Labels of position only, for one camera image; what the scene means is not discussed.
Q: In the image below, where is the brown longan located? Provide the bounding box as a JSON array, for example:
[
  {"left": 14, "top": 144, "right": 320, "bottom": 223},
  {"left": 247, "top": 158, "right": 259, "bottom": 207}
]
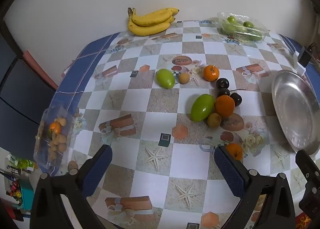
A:
[
  {"left": 178, "top": 72, "right": 190, "bottom": 85},
  {"left": 207, "top": 112, "right": 221, "bottom": 128}
]

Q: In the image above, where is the dark plum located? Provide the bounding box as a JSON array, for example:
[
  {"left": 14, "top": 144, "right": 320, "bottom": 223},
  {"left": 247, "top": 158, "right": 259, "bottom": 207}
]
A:
[
  {"left": 230, "top": 92, "right": 242, "bottom": 107},
  {"left": 217, "top": 88, "right": 230, "bottom": 97},
  {"left": 216, "top": 78, "right": 229, "bottom": 89}
]

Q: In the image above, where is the green mango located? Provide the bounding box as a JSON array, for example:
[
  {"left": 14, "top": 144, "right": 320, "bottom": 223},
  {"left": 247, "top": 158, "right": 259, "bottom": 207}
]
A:
[
  {"left": 156, "top": 69, "right": 175, "bottom": 89},
  {"left": 190, "top": 94, "right": 215, "bottom": 122}
]

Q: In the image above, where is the dark plum top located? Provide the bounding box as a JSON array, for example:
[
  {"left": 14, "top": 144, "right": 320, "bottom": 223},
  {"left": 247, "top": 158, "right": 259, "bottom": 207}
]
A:
[{"left": 216, "top": 78, "right": 229, "bottom": 89}]

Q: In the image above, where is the orange tangerine with stem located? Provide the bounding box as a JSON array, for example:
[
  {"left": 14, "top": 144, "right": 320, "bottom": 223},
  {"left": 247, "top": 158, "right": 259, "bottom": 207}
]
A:
[{"left": 203, "top": 65, "right": 220, "bottom": 82}]

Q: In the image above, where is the silver metal plate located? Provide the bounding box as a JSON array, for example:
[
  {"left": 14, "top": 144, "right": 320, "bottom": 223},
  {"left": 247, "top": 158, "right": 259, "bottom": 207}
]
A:
[{"left": 271, "top": 70, "right": 319, "bottom": 156}]

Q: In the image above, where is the patterned tablecloth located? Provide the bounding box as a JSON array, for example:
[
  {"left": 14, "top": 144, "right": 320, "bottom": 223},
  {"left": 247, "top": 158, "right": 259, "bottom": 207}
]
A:
[{"left": 41, "top": 21, "right": 306, "bottom": 228}]

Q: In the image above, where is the black charger on white base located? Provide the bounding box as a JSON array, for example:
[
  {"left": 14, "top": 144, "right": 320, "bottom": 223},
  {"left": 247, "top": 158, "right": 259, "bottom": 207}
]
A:
[{"left": 293, "top": 46, "right": 311, "bottom": 76}]

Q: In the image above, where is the yellow banana bunch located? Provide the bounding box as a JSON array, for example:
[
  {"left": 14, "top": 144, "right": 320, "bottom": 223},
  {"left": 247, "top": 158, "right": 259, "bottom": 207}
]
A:
[{"left": 127, "top": 8, "right": 180, "bottom": 36}]

